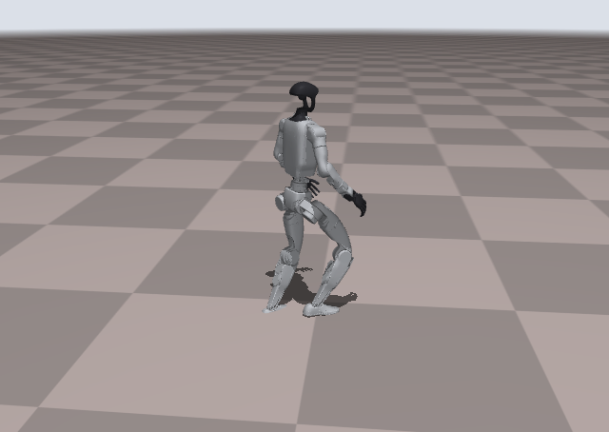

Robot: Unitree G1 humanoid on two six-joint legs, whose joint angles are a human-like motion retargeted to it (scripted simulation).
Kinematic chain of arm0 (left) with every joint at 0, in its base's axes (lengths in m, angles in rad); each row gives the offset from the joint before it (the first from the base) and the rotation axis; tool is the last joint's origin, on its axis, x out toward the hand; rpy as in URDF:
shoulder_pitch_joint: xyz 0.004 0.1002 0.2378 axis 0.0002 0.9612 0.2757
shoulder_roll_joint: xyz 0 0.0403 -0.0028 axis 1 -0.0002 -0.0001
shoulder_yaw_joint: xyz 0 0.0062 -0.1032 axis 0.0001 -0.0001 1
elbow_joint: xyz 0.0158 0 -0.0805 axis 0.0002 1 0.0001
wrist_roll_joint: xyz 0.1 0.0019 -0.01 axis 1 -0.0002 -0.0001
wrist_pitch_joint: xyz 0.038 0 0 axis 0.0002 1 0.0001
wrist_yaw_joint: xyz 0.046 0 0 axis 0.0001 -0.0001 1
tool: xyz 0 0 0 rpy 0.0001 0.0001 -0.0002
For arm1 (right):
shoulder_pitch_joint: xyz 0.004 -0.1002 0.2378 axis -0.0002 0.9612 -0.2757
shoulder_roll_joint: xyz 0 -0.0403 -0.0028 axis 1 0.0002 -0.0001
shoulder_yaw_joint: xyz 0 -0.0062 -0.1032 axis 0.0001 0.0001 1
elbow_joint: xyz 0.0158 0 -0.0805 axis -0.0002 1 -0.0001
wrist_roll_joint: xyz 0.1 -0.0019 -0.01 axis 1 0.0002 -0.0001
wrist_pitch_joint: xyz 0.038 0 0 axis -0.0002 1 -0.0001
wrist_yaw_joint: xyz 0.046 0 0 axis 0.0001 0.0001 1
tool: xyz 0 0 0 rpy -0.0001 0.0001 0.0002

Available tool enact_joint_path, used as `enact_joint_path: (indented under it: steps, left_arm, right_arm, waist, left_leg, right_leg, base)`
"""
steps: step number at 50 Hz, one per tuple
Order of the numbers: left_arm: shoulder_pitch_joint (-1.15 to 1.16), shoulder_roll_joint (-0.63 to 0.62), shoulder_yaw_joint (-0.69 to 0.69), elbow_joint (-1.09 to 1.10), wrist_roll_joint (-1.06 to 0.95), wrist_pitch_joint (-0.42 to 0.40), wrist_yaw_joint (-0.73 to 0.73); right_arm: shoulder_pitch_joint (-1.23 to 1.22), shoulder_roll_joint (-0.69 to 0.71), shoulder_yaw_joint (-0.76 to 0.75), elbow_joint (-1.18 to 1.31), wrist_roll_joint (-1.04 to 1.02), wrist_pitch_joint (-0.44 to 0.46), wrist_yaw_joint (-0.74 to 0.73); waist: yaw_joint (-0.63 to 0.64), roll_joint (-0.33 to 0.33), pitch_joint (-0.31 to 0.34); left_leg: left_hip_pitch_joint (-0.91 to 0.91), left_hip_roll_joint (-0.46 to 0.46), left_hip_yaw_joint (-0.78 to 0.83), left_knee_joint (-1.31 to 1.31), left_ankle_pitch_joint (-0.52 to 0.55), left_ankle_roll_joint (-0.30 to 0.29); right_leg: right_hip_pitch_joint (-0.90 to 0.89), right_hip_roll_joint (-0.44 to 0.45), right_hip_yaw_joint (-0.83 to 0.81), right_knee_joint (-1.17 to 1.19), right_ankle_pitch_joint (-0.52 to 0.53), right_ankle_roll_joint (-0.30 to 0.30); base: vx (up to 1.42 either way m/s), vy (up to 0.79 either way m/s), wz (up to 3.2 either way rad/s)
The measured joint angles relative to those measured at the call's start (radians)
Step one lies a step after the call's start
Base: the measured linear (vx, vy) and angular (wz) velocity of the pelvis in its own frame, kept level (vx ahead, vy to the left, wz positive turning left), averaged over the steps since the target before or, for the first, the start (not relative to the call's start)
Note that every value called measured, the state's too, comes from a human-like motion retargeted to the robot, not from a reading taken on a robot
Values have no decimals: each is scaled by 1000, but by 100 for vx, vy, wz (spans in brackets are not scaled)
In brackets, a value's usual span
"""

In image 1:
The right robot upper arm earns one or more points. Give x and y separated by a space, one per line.
317 135

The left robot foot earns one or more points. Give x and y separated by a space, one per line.
280 306

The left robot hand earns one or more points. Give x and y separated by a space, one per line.
310 185

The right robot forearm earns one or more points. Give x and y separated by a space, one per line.
337 182

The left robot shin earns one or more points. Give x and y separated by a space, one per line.
282 277

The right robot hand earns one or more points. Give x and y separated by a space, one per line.
358 200

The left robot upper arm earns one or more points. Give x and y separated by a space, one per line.
278 150

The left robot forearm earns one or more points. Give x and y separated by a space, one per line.
283 165

